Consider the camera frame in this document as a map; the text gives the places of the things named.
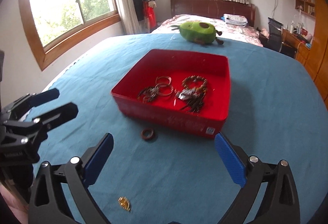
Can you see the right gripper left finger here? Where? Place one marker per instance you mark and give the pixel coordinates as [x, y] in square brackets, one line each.
[48, 203]

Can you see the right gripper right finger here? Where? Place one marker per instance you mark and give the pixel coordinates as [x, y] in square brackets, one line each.
[280, 202]

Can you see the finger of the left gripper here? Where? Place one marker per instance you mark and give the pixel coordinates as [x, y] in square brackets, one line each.
[55, 118]
[23, 105]

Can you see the gold pendant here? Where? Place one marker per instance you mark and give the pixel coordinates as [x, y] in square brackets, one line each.
[124, 203]

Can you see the silver key rings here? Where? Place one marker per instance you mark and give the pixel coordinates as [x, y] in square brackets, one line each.
[164, 85]

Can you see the pink sleeve forearm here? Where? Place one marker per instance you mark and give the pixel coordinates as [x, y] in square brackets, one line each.
[12, 209]

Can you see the red tin box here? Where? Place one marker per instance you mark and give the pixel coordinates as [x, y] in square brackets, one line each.
[194, 91]

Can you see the coat rack with clothes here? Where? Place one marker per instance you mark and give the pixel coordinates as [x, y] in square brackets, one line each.
[145, 12]

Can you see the wooden desk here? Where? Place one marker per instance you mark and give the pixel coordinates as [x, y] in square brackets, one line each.
[294, 47]

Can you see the black office chair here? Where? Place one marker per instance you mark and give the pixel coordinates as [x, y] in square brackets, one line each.
[272, 39]

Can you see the floral bed sheet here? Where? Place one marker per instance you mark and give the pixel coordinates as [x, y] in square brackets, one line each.
[244, 34]

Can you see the green avocado plush toy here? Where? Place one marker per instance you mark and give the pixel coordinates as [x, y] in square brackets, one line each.
[199, 32]

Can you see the folded clothes stack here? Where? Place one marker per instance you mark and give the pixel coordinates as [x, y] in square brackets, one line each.
[235, 19]

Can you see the dark wooden headboard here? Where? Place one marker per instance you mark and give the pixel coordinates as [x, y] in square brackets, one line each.
[213, 9]

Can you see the wooden wardrobe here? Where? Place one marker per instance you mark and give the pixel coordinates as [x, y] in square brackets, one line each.
[315, 59]

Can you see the wall bookshelf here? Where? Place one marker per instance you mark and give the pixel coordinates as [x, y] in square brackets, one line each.
[307, 7]

